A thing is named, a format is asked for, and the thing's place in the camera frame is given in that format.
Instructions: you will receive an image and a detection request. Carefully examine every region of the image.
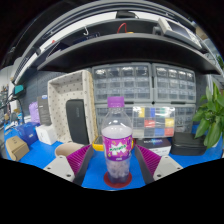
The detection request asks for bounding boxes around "yellow multimeter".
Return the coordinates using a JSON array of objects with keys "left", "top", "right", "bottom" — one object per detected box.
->
[{"left": 92, "top": 134, "right": 106, "bottom": 153}]

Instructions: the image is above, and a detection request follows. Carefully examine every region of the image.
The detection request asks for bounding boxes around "white cardboard box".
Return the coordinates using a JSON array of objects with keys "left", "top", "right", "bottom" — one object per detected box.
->
[{"left": 35, "top": 123, "right": 58, "bottom": 146}]

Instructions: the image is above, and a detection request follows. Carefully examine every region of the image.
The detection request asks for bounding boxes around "black zipper case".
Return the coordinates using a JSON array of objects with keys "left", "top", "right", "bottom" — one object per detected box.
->
[{"left": 169, "top": 132, "right": 208, "bottom": 157}]

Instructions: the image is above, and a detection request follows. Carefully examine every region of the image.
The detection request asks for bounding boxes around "dark grey shelf unit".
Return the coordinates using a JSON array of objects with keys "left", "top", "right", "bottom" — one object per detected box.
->
[{"left": 13, "top": 3, "right": 224, "bottom": 84}]

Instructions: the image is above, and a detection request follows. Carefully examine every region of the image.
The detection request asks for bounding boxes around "flat round red coaster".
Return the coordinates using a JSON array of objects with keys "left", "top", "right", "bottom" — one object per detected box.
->
[{"left": 103, "top": 171, "right": 133, "bottom": 189}]

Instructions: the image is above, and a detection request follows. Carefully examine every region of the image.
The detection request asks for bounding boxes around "beige dotted storage tray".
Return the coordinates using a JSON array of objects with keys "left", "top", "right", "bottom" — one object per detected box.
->
[{"left": 47, "top": 69, "right": 99, "bottom": 144}]

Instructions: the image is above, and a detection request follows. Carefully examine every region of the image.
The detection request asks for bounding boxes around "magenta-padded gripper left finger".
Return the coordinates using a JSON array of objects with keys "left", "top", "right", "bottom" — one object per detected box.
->
[{"left": 43, "top": 143, "right": 95, "bottom": 187}]

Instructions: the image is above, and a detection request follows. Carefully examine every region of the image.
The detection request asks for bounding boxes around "purple plastic bag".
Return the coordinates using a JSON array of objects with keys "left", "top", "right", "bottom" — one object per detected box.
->
[{"left": 28, "top": 101, "right": 41, "bottom": 125}]

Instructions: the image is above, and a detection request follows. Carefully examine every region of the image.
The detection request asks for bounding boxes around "green leafy potted plant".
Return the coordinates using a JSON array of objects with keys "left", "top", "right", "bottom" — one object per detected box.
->
[{"left": 191, "top": 83, "right": 224, "bottom": 151}]

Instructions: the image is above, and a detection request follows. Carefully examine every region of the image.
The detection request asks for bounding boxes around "clear box of coloured parts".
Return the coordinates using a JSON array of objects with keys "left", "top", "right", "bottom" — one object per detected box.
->
[{"left": 132, "top": 105, "right": 176, "bottom": 139}]

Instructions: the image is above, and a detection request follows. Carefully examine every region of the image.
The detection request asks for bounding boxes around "black cardboard box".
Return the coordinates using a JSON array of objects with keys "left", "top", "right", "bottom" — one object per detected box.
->
[{"left": 135, "top": 137, "right": 173, "bottom": 157}]

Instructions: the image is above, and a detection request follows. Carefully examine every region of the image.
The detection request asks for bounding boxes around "dark grey flat box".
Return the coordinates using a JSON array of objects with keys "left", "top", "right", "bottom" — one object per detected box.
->
[{"left": 36, "top": 94, "right": 53, "bottom": 127}]

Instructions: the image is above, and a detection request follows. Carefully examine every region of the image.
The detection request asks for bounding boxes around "black rectangular speaker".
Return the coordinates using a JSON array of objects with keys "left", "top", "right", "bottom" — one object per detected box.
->
[{"left": 65, "top": 98, "right": 90, "bottom": 145}]

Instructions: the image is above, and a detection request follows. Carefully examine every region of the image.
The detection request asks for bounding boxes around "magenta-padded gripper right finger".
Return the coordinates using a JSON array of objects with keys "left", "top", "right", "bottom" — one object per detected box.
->
[{"left": 134, "top": 143, "right": 184, "bottom": 186}]

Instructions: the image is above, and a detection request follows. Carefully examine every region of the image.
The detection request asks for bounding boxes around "blue plastic box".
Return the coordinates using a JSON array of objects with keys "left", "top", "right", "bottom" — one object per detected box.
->
[{"left": 16, "top": 121, "right": 38, "bottom": 146}]

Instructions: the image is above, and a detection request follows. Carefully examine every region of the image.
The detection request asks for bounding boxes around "brown cardboard box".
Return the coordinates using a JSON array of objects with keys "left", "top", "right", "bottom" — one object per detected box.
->
[{"left": 4, "top": 135, "right": 30, "bottom": 162}]

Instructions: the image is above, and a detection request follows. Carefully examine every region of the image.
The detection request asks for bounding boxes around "purple-capped clear drink bottle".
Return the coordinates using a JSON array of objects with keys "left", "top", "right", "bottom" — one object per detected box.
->
[{"left": 100, "top": 96, "right": 134, "bottom": 185}]

